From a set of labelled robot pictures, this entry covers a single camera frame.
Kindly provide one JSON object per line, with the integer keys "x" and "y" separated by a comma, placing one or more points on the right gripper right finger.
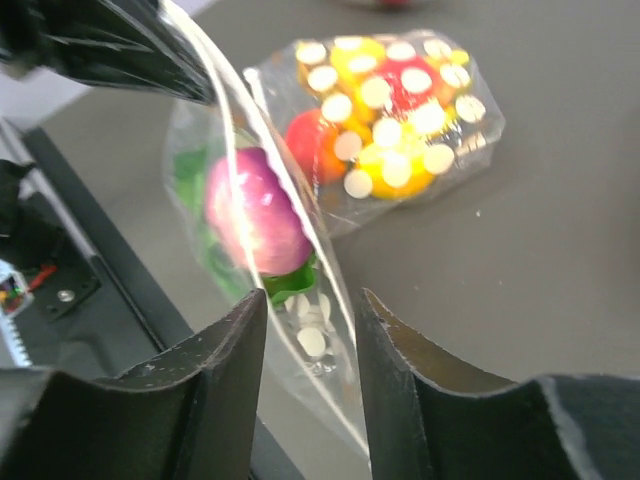
{"x": 431, "y": 415}

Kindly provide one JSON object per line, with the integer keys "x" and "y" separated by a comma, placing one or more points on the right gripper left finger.
{"x": 187, "y": 413}

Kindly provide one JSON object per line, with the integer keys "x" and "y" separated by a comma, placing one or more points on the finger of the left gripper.
{"x": 131, "y": 45}

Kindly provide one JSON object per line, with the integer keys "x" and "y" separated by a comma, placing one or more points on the polka dot bag with vegetables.
{"x": 311, "y": 338}

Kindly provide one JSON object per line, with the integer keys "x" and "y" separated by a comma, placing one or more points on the fake green lettuce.
{"x": 186, "y": 173}

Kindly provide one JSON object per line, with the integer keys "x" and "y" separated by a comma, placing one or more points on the fake red onion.
{"x": 250, "y": 211}

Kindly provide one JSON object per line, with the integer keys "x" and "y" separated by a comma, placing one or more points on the polka dot bag with fruit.
{"x": 374, "y": 121}

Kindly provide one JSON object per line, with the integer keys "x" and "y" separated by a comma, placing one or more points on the grey slotted cable duct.
{"x": 13, "y": 342}

